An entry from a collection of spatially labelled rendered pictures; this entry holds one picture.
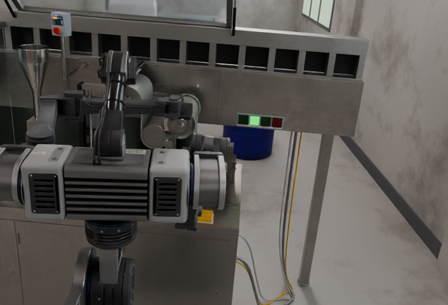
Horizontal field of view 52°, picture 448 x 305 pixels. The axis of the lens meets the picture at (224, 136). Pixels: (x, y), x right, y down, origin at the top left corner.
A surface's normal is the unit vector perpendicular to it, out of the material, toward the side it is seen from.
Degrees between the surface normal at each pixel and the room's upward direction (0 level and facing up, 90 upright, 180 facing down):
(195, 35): 90
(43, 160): 0
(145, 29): 90
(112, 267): 90
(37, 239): 90
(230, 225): 0
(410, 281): 0
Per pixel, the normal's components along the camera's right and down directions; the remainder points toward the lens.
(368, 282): 0.07, -0.92
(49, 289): -0.06, 0.37
